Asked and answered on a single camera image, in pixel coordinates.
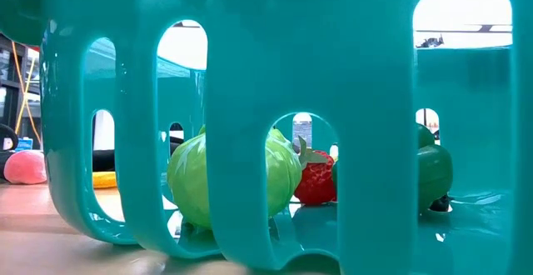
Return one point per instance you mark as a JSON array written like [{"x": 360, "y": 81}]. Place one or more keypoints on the red strawberry with green leaves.
[{"x": 316, "y": 183}]

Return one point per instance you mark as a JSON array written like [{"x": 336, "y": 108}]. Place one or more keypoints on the yellow toy banana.
[{"x": 104, "y": 180}]

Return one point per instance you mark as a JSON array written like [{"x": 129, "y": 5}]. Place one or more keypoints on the dark green toy pepper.
[{"x": 435, "y": 171}]

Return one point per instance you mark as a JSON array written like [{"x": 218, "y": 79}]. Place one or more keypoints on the pink toy peach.
[{"x": 25, "y": 167}]

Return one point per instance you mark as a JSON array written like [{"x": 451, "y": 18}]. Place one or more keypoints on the teal basket with orange rim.
[{"x": 375, "y": 100}]

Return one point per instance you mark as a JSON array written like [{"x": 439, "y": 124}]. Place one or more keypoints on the small blue box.
[{"x": 25, "y": 144}]

